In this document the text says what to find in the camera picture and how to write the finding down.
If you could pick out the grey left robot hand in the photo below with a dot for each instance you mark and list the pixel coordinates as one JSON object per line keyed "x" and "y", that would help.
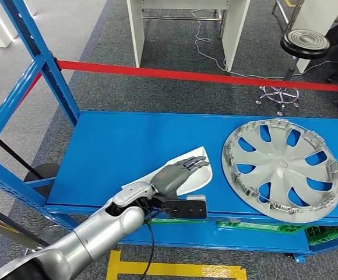
{"x": 169, "y": 179}

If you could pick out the white car mirror cover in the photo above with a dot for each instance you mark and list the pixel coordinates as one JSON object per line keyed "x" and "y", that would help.
{"x": 201, "y": 179}

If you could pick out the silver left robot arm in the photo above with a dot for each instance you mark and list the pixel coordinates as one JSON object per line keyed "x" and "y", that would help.
{"x": 108, "y": 228}

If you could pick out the blue metal shelf rack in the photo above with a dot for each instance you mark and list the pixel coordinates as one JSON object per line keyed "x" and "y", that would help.
{"x": 105, "y": 147}

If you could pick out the green plastic crate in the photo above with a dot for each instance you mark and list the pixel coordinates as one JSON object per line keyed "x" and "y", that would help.
{"x": 259, "y": 227}
{"x": 329, "y": 235}
{"x": 186, "y": 222}

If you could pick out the red barrier belt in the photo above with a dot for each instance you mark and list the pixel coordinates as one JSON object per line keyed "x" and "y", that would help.
{"x": 186, "y": 75}
{"x": 30, "y": 87}

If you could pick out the silver plastic wheel hubcap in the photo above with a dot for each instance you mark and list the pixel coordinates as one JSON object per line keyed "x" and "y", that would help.
{"x": 280, "y": 166}

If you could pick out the white desk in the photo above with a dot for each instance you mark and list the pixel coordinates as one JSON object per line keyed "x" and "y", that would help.
{"x": 233, "y": 34}
{"x": 311, "y": 15}

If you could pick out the black round stool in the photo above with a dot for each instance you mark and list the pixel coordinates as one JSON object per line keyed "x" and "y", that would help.
{"x": 304, "y": 44}

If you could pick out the white display plinth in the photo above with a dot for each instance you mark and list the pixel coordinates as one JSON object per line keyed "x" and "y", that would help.
{"x": 0, "y": 23}

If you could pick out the chrome stanchion post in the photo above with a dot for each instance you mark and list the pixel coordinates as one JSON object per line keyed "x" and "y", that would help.
{"x": 5, "y": 226}

